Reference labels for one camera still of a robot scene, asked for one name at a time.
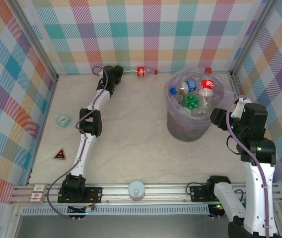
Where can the small red label plastic bottle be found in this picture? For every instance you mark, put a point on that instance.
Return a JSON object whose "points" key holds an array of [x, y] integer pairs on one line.
{"points": [[141, 71]]}

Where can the large red label plastic bottle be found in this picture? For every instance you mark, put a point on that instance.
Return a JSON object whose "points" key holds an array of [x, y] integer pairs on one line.
{"points": [[206, 85]]}

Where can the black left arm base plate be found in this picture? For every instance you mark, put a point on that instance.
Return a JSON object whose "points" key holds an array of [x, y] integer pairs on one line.
{"points": [[93, 194]]}

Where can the translucent purple bin liner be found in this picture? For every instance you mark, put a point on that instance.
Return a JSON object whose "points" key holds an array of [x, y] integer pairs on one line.
{"points": [[228, 94]]}

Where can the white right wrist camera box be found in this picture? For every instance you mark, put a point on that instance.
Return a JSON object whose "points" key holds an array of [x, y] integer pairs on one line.
{"points": [[237, 109]]}

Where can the green plastic bottle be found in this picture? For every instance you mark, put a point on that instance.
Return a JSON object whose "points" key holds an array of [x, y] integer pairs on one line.
{"points": [[190, 101]]}

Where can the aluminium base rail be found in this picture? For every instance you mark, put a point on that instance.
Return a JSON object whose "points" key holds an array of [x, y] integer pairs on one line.
{"points": [[165, 192]]}

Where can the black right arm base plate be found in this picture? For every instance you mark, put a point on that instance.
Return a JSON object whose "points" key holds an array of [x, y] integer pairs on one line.
{"points": [[198, 193]]}

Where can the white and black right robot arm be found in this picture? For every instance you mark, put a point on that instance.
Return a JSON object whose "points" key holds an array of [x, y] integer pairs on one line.
{"points": [[257, 188]]}

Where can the small black controller board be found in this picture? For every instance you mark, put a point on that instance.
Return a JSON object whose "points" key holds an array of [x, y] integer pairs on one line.
{"points": [[81, 210], [216, 210]]}

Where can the small card box red print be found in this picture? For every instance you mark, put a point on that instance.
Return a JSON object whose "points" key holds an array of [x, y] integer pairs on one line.
{"points": [[38, 193]]}

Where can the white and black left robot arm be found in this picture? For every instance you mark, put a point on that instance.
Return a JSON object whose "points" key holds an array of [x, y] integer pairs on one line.
{"points": [[85, 148]]}

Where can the teal square compass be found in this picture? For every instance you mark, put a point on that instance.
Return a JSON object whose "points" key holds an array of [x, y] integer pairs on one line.
{"points": [[63, 120]]}

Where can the red and black triangle badge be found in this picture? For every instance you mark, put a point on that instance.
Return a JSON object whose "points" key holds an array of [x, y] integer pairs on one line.
{"points": [[60, 155]]}

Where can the blue label plastic bottle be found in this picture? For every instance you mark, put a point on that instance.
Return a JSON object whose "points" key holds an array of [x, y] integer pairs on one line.
{"points": [[190, 85]]}

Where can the aluminium frame post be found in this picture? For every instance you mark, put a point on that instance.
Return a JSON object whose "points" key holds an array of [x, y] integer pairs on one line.
{"points": [[251, 37], [33, 37]]}

